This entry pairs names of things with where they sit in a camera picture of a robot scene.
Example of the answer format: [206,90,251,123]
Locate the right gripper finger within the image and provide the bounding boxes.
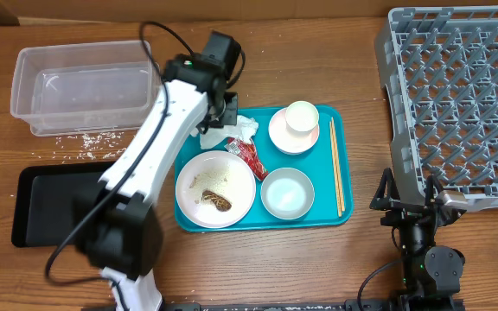
[425,175,444,207]
[369,168,400,211]

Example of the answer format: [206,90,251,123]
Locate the white napkin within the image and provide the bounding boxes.
[190,115,259,149]

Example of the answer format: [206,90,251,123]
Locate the grey bowl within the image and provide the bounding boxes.
[260,168,315,220]

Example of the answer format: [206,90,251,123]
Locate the red sauce packet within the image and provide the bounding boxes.
[225,137,269,181]

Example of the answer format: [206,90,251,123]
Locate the large white plate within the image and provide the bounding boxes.
[176,150,257,229]

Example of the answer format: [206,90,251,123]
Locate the pile of white rice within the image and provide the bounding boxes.
[188,165,232,194]

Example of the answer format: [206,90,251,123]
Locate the brown food scrap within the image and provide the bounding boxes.
[201,190,232,212]

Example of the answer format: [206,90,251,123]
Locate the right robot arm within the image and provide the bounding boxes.
[357,168,469,310]

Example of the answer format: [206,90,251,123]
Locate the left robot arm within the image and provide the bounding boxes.
[72,31,245,310]

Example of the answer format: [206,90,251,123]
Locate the grey dishwasher rack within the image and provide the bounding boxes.
[374,5,498,211]

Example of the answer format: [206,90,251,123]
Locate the clear plastic waste bin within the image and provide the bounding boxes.
[10,41,159,136]

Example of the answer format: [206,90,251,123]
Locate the right wooden chopstick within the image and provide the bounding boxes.
[330,117,347,213]

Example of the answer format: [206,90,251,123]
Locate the teal serving tray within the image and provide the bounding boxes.
[174,105,354,233]

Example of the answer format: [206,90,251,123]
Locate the white cup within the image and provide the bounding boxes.
[285,101,319,135]

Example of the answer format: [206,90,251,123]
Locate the pink saucer plate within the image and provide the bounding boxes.
[268,108,320,155]

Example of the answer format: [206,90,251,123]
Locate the scattered rice grains on table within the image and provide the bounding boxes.
[29,130,136,164]

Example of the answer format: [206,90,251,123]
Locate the black rectangular tray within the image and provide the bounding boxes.
[11,162,112,248]

